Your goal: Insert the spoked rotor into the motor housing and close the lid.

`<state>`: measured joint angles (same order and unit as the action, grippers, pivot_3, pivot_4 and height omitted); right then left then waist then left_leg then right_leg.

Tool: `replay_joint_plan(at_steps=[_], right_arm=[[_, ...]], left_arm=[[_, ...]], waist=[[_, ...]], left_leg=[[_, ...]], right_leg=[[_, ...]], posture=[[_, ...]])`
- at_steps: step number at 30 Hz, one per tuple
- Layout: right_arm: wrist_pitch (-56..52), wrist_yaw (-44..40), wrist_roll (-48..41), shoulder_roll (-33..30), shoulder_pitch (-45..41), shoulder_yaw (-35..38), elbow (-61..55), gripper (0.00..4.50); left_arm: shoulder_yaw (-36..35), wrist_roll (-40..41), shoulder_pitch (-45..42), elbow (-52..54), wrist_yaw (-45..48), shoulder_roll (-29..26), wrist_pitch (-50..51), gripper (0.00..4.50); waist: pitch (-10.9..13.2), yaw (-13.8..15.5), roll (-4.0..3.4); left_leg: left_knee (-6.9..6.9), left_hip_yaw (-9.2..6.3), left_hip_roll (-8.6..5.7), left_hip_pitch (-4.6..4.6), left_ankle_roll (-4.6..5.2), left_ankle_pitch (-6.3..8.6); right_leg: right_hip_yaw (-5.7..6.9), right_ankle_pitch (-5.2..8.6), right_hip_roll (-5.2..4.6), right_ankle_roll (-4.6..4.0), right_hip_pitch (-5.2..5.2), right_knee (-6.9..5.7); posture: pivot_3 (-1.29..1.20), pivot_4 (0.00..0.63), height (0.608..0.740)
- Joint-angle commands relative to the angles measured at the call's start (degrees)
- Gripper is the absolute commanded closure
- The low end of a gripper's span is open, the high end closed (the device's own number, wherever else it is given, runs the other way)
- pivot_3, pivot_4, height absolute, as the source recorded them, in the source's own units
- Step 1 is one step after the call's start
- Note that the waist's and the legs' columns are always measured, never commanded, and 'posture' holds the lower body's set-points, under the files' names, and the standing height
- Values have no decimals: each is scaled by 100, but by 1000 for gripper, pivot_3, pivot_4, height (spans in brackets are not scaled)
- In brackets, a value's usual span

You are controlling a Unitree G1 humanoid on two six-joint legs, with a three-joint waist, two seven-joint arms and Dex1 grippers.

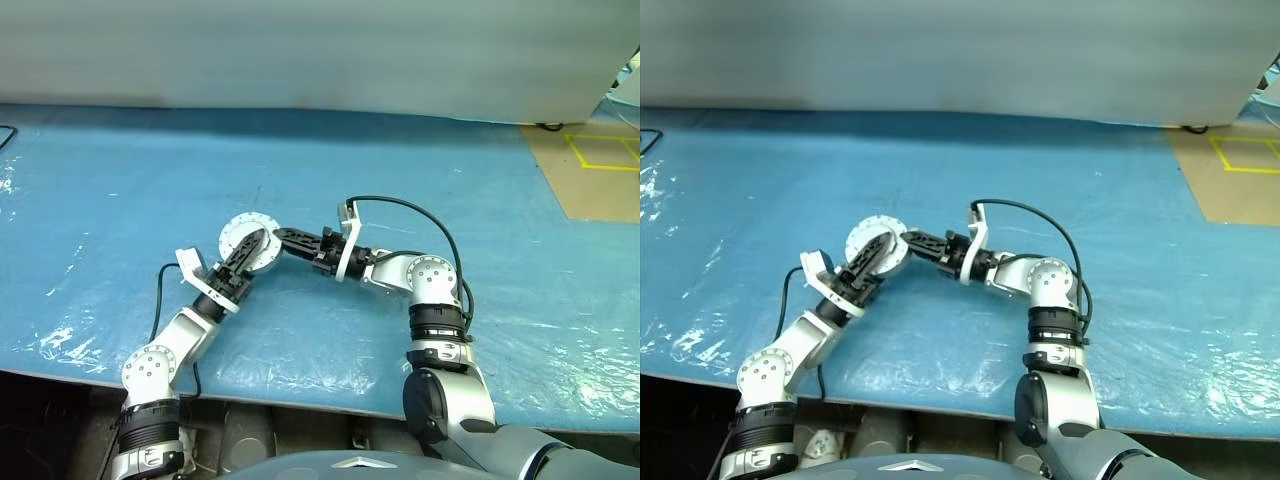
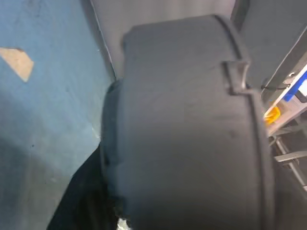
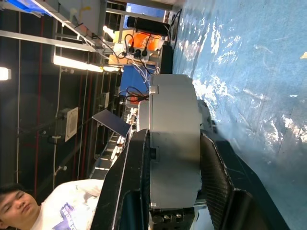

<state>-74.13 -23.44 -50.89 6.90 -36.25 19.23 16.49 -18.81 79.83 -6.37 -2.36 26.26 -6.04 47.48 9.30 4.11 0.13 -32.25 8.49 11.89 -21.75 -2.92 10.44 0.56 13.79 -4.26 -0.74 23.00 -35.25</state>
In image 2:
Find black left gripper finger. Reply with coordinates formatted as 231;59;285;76
47;143;125;230

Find silver motor housing copper windings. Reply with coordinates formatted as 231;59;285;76
100;15;269;230

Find blue plastic table cover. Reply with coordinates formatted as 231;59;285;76
0;0;117;230

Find tan patch on cover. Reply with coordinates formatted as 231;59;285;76
0;46;35;83

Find yellow storage bin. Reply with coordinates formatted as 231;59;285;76
263;106;282;126

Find metal shelf rack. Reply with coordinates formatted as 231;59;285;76
261;64;307;191

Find blue storage bin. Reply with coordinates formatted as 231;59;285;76
283;71;307;102

